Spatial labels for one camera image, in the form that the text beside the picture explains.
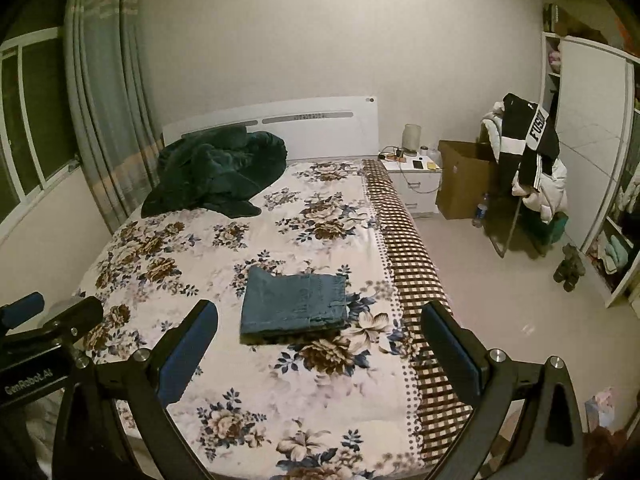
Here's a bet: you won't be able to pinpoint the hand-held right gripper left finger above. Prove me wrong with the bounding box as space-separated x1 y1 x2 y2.
52 299 219 480

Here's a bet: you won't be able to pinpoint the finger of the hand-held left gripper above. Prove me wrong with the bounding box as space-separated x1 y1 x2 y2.
30 296 104 342
0 292 45 329

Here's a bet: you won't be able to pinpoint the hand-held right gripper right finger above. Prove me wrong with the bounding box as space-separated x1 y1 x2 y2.
421 300 586 480

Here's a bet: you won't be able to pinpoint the light blue jeans pants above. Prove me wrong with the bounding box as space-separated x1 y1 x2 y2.
240 265 349 337

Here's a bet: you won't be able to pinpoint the dark blue folded jeans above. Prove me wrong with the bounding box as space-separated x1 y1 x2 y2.
240 324 350 346

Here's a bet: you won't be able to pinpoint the floral bedspread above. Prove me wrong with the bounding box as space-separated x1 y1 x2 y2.
72 157 476 480

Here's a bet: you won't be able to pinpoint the plastic water bottle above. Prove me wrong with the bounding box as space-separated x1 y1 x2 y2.
472 192 490 229

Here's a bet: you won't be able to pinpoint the dark green plush slippers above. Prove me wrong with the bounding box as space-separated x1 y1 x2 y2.
552 242 587 292

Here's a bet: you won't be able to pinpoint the white nightstand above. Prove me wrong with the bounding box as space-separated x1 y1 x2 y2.
378 157 443 219

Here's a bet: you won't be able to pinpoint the green storage box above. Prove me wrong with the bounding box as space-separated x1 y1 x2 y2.
540 210 570 244

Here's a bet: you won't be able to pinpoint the pink patterned bag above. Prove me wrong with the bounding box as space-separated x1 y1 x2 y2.
585 387 619 431

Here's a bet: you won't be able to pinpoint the large brown cardboard box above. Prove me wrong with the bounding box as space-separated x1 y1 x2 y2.
435 140 501 221

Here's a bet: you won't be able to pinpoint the dark green jacket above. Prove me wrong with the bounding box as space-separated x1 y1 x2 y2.
141 127 288 219

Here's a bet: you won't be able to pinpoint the pale green folded clothes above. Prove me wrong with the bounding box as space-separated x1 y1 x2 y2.
597 235 632 274

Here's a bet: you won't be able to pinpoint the window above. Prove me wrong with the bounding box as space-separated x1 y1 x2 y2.
0 25 81 221

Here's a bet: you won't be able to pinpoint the beige table lamp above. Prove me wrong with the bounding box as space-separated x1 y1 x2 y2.
402 123 422 157

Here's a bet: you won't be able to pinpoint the black and white jacket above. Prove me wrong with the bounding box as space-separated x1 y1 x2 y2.
500 92 561 193

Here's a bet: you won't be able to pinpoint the grey-green striped curtain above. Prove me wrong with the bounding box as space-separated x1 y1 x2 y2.
65 0 166 233

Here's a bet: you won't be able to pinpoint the white wardrobe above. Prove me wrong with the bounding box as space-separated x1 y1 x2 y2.
540 2 640 309

